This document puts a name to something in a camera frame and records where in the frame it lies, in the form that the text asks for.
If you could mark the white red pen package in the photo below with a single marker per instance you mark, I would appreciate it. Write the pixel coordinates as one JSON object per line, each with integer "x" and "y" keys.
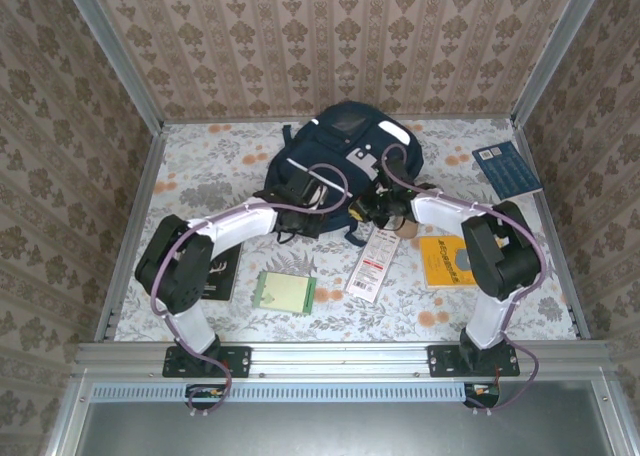
{"x": 372, "y": 263}

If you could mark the navy blue backpack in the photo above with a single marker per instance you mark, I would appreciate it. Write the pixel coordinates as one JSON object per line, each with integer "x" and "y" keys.
{"x": 340, "y": 141}

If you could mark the yellow book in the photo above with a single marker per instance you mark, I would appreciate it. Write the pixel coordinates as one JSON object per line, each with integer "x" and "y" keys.
{"x": 440, "y": 266}

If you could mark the green notebook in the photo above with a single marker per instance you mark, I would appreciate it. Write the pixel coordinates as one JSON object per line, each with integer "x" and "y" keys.
{"x": 280, "y": 291}

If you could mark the black book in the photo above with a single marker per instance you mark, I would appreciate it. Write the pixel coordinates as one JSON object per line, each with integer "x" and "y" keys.
{"x": 225, "y": 281}

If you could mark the blue book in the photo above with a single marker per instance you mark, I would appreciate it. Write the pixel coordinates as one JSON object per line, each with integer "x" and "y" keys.
{"x": 507, "y": 171}

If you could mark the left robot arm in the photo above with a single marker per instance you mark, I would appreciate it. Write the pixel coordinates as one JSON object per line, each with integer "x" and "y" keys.
{"x": 240, "y": 221}

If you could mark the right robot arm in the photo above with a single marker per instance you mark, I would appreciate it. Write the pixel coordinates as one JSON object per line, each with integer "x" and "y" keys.
{"x": 450, "y": 211}

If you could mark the floral tablecloth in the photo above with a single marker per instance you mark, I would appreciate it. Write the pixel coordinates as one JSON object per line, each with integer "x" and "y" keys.
{"x": 310, "y": 328}

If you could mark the grey metal panel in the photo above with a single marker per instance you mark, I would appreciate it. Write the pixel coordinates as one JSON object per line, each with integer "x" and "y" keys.
{"x": 350, "y": 431}

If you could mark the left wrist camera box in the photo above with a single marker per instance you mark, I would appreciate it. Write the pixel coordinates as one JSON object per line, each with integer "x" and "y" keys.
{"x": 320, "y": 196}

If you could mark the aluminium side rail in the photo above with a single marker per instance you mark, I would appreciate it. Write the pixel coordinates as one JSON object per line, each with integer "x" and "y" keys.
{"x": 147, "y": 176}
{"x": 536, "y": 176}

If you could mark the aluminium mounting rail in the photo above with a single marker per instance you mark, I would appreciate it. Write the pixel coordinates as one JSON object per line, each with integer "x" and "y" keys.
{"x": 340, "y": 361}

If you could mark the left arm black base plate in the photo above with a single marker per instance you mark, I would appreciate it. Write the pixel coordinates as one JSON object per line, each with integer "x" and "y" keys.
{"x": 235, "y": 362}

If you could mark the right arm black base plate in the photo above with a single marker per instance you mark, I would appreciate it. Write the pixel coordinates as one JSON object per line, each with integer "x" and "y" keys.
{"x": 442, "y": 362}

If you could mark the aluminium frame post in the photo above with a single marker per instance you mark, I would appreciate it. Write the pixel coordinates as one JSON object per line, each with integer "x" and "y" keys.
{"x": 114, "y": 51}
{"x": 556, "y": 51}

